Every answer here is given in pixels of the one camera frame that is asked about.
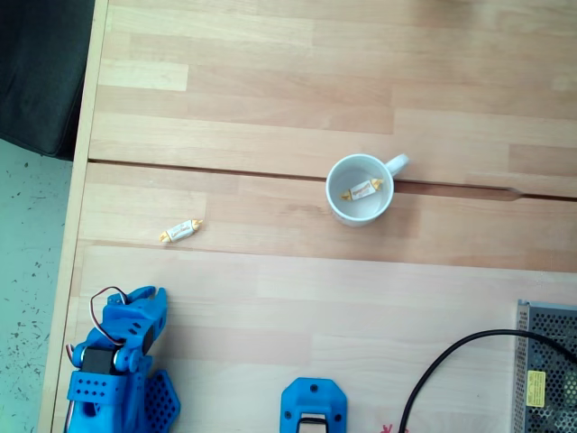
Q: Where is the blue 3D-printed base part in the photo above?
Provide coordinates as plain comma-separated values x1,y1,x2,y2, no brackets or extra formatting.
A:
279,377,351,433

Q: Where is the thick black power cable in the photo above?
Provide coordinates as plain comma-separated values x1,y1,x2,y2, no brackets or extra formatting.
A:
397,328,577,433

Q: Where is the dark fabric cushion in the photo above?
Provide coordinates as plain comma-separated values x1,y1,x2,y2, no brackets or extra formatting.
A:
0,0,96,161

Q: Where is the white and yellow sweet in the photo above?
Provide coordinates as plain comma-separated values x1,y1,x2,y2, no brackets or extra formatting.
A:
339,178,385,202
158,218,205,244

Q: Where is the thin servo wire loop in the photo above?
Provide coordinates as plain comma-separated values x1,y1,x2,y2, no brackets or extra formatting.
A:
89,286,126,348

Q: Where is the raised light wooden board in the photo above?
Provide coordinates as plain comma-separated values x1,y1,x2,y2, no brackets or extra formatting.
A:
38,238,577,433

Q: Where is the perforated metal power supply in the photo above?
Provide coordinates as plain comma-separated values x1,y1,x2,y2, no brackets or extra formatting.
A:
511,299,577,433

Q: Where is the white ceramic mug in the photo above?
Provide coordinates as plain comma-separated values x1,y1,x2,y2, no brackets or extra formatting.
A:
325,152,411,228

